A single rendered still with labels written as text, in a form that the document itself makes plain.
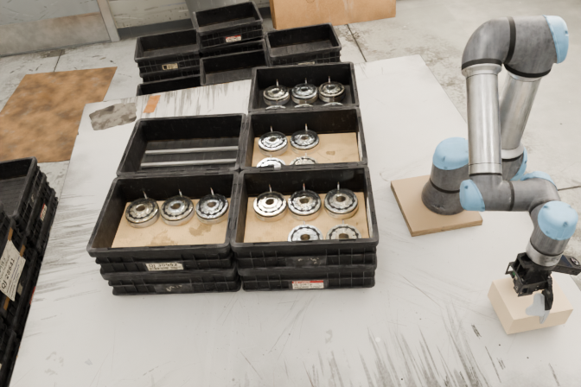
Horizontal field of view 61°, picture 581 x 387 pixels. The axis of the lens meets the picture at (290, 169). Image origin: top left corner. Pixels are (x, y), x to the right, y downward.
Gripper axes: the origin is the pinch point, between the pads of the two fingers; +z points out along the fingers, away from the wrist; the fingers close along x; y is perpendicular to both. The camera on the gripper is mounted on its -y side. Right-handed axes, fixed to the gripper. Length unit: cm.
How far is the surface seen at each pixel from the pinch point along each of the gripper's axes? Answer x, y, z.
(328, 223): -32, 48, -6
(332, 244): -17, 50, -16
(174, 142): -83, 95, -6
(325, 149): -66, 42, -6
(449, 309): -4.8, 19.3, 7.0
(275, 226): -34, 64, -6
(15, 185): -126, 185, 39
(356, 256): -16.9, 42.9, -8.6
